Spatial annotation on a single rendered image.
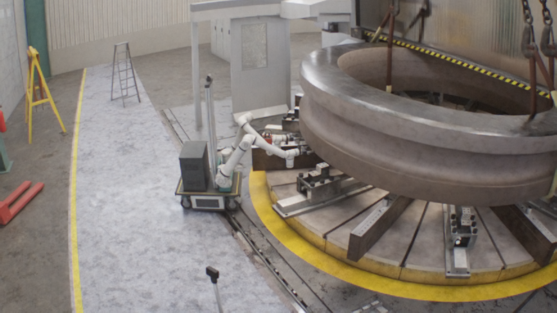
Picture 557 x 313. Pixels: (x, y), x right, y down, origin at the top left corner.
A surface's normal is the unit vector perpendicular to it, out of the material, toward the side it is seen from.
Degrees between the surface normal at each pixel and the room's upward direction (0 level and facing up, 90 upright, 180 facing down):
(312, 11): 90
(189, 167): 90
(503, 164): 90
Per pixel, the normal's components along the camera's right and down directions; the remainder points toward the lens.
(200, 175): 0.03, 0.38
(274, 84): 0.44, 0.33
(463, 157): -0.34, 0.36
